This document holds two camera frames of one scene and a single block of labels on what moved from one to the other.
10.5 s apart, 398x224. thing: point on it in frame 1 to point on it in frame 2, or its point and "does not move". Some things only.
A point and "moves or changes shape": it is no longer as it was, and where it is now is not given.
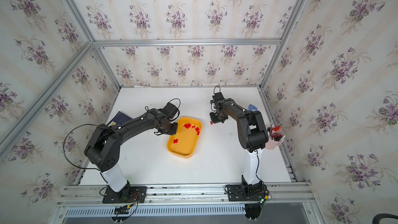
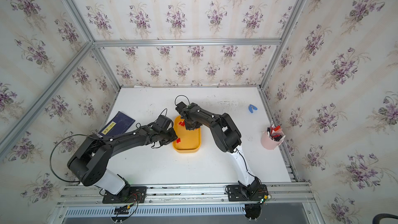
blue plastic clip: [252, 108] does not move
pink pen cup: [276, 136] does not move
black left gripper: [174, 131] to [173, 136]
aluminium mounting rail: [293, 193] does not move
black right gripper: [213, 119] to [188, 127]
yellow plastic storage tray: [183, 143] moves or changes shape
